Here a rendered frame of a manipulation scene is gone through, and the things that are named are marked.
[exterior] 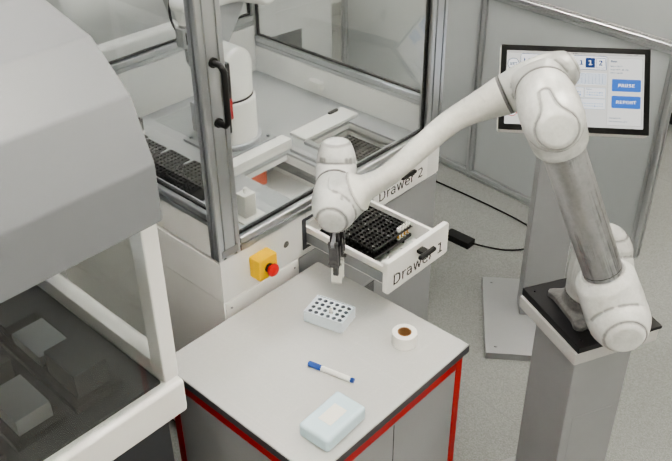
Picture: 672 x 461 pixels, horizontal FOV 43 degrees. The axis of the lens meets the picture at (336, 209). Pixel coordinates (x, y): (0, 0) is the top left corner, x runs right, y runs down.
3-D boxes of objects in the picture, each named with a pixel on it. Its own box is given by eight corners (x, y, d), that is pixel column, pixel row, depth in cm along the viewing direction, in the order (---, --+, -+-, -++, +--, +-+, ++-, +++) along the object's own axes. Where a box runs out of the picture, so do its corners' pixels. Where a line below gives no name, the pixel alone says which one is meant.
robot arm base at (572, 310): (645, 320, 242) (650, 305, 239) (576, 332, 236) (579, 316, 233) (612, 282, 256) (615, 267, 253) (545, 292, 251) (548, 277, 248)
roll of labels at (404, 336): (413, 333, 240) (414, 322, 238) (419, 349, 234) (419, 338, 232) (389, 335, 239) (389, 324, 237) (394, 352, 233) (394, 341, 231)
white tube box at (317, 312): (355, 316, 246) (355, 306, 244) (342, 334, 240) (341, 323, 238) (318, 304, 251) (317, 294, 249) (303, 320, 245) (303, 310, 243)
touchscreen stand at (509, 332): (600, 366, 336) (649, 138, 281) (485, 358, 341) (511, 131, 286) (583, 288, 378) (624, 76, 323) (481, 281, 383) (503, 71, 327)
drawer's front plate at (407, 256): (446, 251, 263) (449, 222, 257) (386, 295, 245) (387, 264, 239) (442, 249, 264) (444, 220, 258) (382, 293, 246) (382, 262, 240)
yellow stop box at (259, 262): (279, 272, 251) (278, 252, 247) (261, 283, 246) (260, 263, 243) (267, 265, 254) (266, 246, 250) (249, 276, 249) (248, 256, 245)
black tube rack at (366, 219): (410, 242, 264) (411, 225, 260) (373, 268, 253) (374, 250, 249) (357, 216, 276) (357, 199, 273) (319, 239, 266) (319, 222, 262)
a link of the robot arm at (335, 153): (317, 181, 230) (314, 207, 219) (316, 129, 221) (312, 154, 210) (357, 181, 229) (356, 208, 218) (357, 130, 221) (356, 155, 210)
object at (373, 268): (439, 247, 262) (440, 231, 258) (385, 286, 246) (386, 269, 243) (343, 201, 285) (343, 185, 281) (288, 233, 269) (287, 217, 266)
